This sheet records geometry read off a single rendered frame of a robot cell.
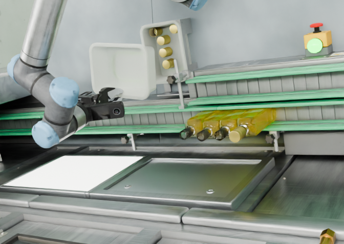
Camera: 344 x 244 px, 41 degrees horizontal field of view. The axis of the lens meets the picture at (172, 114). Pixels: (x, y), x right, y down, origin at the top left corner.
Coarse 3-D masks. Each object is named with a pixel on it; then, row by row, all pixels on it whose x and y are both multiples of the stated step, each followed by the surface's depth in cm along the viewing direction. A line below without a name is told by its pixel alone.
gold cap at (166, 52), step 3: (162, 48) 171; (165, 48) 172; (168, 48) 173; (159, 51) 172; (162, 51) 171; (165, 51) 171; (168, 51) 172; (171, 51) 174; (162, 54) 172; (165, 54) 171; (168, 54) 172
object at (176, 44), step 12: (156, 24) 166; (168, 24) 164; (144, 36) 172; (156, 36) 176; (180, 36) 163; (156, 48) 177; (180, 48) 172; (156, 60) 177; (180, 60) 174; (156, 72) 177; (168, 72) 178
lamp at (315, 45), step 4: (312, 40) 139; (316, 40) 139; (320, 40) 140; (308, 44) 140; (312, 44) 139; (316, 44) 139; (320, 44) 139; (308, 48) 140; (312, 48) 139; (316, 48) 139; (320, 48) 139; (312, 52) 140; (316, 52) 140
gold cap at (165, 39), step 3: (159, 36) 170; (162, 36) 170; (165, 36) 171; (168, 36) 173; (159, 39) 171; (162, 39) 170; (165, 39) 170; (168, 39) 172; (159, 42) 171; (162, 42) 170; (165, 42) 170; (168, 42) 173
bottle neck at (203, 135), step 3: (204, 129) 136; (207, 129) 136; (210, 129) 137; (201, 132) 133; (204, 132) 134; (207, 132) 135; (210, 132) 136; (198, 135) 134; (201, 135) 136; (204, 135) 133; (207, 135) 134; (210, 135) 137; (198, 138) 134; (201, 138) 135; (204, 138) 133
